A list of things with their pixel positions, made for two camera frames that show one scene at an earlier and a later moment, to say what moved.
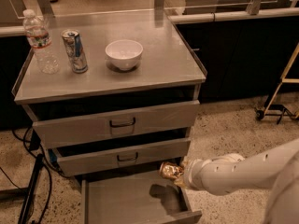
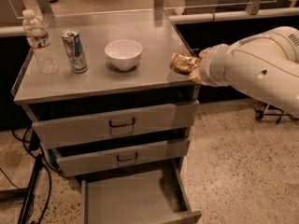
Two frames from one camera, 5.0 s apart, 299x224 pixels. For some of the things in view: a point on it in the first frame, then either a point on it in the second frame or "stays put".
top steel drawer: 114,117 stays put
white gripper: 193,173 -> 209,66
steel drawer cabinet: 110,92 stays put
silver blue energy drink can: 76,50 stays put
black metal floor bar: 35,173 stays put
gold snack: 170,171 -> 184,63
